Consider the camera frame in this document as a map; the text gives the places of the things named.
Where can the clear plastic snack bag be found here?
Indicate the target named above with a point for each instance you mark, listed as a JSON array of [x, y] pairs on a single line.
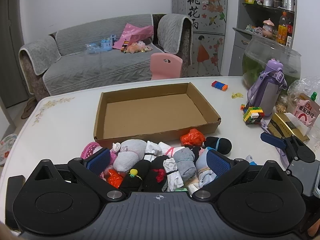
[[303, 85]]

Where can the orange plastic bag bundle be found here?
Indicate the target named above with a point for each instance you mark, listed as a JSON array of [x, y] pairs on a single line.
[[192, 137], [115, 178]]

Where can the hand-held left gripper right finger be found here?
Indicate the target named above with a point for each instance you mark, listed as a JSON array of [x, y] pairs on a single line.
[[217, 162]]

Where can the pink plastic bag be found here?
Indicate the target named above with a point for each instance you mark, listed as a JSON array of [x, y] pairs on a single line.
[[135, 33]]

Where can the yellow hair clip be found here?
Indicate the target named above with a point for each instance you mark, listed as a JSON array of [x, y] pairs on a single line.
[[237, 95]]

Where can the blue toy castle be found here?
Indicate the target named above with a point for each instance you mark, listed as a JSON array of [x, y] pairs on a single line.
[[108, 43]]

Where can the pink sauce pouch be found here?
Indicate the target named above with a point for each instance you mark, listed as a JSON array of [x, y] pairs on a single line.
[[306, 112]]

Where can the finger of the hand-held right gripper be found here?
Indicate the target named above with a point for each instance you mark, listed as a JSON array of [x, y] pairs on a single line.
[[272, 140]]

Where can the gold box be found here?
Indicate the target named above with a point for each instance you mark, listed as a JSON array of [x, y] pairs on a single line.
[[282, 127]]

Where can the floral patterned round object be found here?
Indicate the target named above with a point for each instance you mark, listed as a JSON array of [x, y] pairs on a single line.
[[7, 150]]

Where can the orange drink bottle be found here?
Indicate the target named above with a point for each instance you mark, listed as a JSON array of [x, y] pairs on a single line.
[[282, 30]]

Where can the purple water bottle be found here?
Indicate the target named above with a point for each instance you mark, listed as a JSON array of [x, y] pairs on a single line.
[[267, 92]]

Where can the dark sauce bottle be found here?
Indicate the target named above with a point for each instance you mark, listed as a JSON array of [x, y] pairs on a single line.
[[290, 33]]

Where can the plush toy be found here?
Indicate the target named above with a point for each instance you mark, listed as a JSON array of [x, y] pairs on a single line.
[[135, 47]]

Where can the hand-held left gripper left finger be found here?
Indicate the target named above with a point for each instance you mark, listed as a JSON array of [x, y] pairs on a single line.
[[100, 158]]

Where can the pink mushroom ornament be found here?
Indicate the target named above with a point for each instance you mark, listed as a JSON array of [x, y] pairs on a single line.
[[267, 28]]

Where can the grey cabinet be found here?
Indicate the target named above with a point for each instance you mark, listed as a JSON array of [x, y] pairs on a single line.
[[237, 52]]

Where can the colourful building block cube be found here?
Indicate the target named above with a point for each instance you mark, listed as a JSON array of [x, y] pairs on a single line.
[[252, 115]]

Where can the white desktop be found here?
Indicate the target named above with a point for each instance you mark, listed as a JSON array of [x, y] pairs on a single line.
[[62, 130]]

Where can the brown cardboard box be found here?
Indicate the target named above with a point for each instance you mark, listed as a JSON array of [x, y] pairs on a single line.
[[150, 115]]

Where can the grey quilted sofa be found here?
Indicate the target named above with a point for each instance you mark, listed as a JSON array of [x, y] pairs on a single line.
[[100, 67]]

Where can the refrigerator with flower decals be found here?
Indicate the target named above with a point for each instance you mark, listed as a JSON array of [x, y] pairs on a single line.
[[200, 17]]

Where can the colourful building block strip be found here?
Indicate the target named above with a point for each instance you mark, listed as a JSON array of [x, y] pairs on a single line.
[[219, 85]]

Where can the clear blue plastic bag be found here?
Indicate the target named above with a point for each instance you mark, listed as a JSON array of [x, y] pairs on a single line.
[[92, 48]]

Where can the brown slippers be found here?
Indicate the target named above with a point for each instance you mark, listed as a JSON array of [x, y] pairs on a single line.
[[28, 107]]

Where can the pink plastic chair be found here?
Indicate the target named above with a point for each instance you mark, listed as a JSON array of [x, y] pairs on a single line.
[[165, 66]]

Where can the glass fish bowl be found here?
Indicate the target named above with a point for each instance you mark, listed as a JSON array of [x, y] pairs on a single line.
[[260, 55]]

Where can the black sock bundle blue stripe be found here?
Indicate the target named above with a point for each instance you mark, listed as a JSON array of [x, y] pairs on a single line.
[[220, 145]]

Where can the grey door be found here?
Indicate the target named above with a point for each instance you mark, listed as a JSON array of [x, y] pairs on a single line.
[[10, 55]]

